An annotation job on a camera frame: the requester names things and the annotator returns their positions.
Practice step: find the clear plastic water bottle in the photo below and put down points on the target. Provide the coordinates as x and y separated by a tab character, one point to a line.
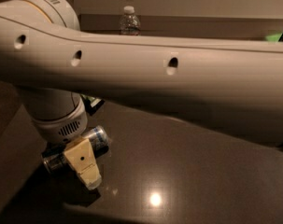
129	23

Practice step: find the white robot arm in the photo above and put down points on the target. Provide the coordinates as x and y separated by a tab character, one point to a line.
230	86

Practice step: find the green chip bag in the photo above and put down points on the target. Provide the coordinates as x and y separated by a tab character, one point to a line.
91	104

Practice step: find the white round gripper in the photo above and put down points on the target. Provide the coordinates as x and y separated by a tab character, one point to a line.
63	129

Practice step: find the silver blue redbull can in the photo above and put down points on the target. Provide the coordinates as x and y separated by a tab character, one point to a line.
53	157

